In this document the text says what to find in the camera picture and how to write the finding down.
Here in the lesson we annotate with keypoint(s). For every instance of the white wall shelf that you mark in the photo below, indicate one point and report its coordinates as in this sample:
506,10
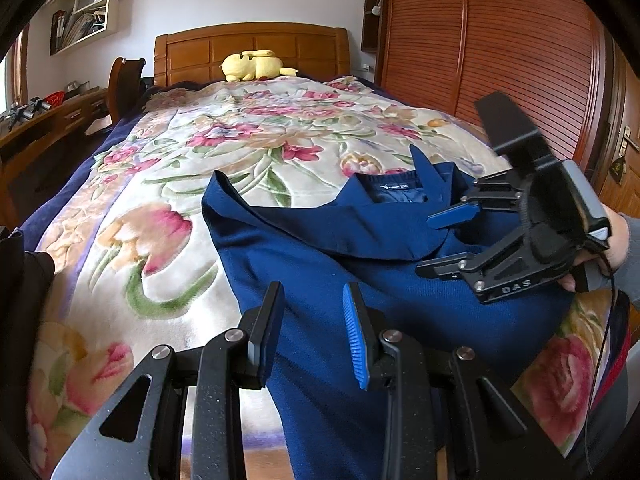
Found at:
87,10

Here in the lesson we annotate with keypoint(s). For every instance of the person's right hand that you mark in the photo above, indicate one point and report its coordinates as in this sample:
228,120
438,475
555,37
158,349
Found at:
619,245

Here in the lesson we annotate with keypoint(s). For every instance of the yellow plush toy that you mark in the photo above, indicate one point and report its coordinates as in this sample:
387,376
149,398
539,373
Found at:
252,66

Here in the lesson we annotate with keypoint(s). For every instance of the navy bed sheet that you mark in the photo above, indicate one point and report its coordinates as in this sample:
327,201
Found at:
65,185

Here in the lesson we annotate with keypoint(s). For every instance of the dark cloth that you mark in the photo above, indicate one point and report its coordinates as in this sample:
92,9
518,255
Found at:
25,285

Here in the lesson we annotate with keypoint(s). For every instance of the wooden open shelf niche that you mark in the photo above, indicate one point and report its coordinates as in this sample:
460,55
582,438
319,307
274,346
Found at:
374,5

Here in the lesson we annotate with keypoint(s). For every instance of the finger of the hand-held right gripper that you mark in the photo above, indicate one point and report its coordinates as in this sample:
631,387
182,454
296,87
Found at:
452,215
495,272

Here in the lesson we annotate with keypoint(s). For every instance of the wooden desk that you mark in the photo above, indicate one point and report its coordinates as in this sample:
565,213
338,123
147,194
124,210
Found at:
45,130

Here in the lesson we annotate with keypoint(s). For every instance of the red basket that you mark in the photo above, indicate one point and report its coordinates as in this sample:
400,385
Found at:
54,98

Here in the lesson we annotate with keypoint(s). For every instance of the wooden wardrobe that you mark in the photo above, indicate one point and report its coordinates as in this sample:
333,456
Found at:
500,35

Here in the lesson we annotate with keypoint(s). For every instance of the person's right forearm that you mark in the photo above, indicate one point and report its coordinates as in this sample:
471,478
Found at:
634,260

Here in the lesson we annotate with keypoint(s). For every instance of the floral blanket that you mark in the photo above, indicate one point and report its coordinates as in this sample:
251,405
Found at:
200,160

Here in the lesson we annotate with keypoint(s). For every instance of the wooden headboard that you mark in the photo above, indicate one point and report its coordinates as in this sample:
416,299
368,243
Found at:
200,55

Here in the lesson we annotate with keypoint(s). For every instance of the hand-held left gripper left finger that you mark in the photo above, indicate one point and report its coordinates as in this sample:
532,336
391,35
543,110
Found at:
267,332

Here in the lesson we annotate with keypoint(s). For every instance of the wooden chair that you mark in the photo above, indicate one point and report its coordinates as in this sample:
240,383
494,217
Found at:
125,85

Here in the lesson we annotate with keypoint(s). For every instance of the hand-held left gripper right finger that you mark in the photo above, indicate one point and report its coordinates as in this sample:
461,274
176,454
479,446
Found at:
355,345

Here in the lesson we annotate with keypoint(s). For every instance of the window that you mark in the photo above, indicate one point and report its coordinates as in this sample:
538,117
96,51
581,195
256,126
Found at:
12,80

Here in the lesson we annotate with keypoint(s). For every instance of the blue jacket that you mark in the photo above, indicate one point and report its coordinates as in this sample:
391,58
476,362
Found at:
310,270

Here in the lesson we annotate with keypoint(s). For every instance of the wooden door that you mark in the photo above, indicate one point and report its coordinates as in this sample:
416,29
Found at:
625,110

